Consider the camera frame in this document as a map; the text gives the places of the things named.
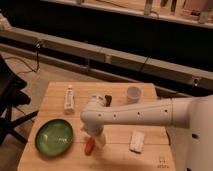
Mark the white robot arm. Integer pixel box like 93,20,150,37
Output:
80,95,213,171

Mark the white sponge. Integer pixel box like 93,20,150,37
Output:
129,131,145,153

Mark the black rectangular block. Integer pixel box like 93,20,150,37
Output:
105,95,112,107

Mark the green bowl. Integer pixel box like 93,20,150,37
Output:
35,119,73,157

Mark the white tube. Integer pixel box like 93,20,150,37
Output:
64,85,74,114

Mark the white plastic cup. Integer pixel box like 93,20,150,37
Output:
126,86,141,104

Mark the black office chair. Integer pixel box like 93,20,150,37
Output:
0,55,38,145

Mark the black cable on floor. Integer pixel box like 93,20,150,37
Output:
3,41,43,76

